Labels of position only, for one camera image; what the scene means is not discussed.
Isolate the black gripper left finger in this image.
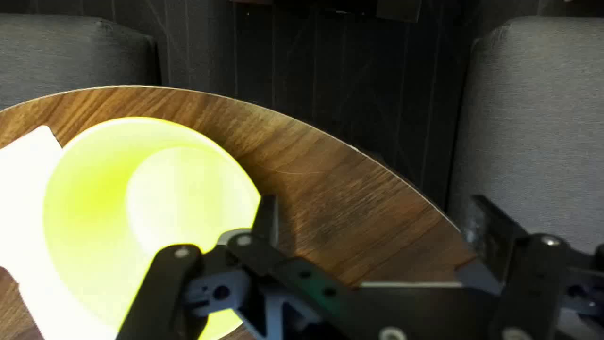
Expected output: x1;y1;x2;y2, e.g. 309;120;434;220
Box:
117;197;353;340

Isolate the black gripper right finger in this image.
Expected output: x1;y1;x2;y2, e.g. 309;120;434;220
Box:
455;195;604;340

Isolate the yellow plastic bowl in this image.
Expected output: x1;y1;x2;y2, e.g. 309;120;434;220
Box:
43;118;260;340

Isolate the white tissue napkin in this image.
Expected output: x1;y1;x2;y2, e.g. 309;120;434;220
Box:
0;125;117;340

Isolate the grey chair right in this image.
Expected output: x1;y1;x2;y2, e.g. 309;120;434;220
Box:
447;18;604;252

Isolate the grey chair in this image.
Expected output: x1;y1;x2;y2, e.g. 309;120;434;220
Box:
447;18;604;252
0;14;160;108

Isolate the grey chair left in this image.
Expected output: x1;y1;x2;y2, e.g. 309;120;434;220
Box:
0;14;160;108

